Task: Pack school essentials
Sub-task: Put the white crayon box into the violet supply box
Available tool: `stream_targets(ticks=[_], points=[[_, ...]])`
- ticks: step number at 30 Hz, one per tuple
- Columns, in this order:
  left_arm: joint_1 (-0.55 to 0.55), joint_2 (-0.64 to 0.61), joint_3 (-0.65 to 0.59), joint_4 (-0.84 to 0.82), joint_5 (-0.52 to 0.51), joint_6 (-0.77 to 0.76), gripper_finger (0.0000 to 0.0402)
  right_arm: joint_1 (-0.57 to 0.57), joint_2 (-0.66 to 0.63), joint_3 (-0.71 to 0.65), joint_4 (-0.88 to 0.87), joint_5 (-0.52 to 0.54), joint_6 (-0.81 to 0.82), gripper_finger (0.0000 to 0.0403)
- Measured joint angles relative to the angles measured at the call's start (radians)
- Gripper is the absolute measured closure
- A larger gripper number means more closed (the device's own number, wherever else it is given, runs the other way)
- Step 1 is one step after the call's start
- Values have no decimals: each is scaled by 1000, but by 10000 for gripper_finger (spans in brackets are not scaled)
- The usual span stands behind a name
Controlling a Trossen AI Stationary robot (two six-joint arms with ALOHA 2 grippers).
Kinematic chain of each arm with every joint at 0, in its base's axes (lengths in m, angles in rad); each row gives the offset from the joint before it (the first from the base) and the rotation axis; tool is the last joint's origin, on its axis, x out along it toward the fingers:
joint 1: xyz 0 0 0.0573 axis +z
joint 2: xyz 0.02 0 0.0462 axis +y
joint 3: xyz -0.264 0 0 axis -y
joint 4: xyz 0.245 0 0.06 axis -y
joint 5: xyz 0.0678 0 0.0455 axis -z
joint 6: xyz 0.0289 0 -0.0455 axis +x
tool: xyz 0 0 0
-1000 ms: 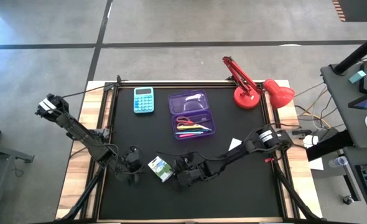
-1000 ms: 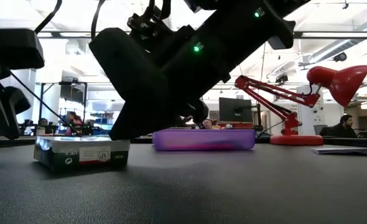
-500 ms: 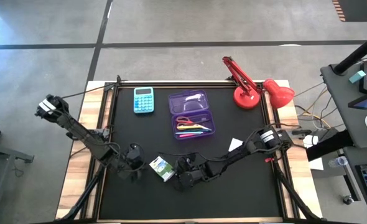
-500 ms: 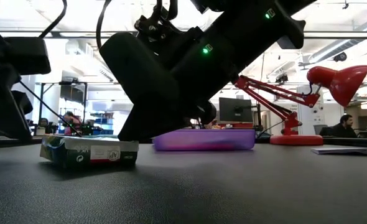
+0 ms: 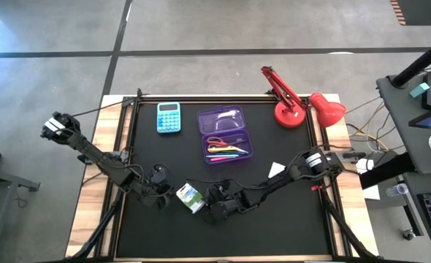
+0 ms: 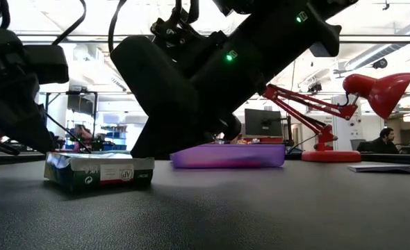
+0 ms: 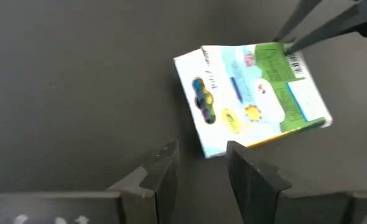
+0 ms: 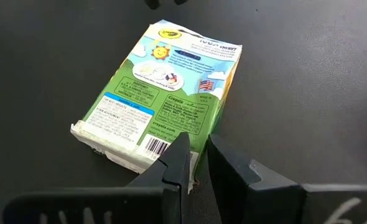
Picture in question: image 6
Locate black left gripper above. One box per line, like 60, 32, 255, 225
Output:
0, 29, 56, 154

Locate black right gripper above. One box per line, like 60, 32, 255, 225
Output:
130, 29, 272, 160

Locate purple translucent plastic tray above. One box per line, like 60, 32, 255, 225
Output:
170, 143, 286, 170

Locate green crayon box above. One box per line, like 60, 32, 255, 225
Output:
44, 151, 156, 192

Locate white notepad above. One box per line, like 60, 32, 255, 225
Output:
347, 163, 410, 175

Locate person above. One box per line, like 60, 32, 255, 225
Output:
356, 127, 402, 155
71, 124, 94, 152

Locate black computer monitor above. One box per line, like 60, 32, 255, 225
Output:
244, 108, 284, 138

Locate blue storage bins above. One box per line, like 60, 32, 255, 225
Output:
100, 125, 128, 151

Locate black ceiling device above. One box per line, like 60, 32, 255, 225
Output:
307, 81, 323, 94

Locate red desk lamp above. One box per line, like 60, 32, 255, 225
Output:
262, 72, 410, 163

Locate black diagonal frame brace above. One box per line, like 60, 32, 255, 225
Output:
44, 111, 93, 154

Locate black background rig frame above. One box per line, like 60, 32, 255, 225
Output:
44, 90, 99, 149

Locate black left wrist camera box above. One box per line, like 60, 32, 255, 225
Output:
23, 44, 70, 85

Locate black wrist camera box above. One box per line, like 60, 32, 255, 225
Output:
110, 35, 201, 117
23, 44, 70, 85

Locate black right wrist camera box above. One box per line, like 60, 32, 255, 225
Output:
110, 35, 201, 117

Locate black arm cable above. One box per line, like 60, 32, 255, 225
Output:
107, 0, 128, 53
51, 0, 88, 46

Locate black ceiling camera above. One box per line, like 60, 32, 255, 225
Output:
371, 57, 389, 70

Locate overhead frame crossbar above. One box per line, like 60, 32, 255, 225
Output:
0, 33, 410, 44

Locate grey ceiling duct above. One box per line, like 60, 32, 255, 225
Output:
343, 15, 410, 72

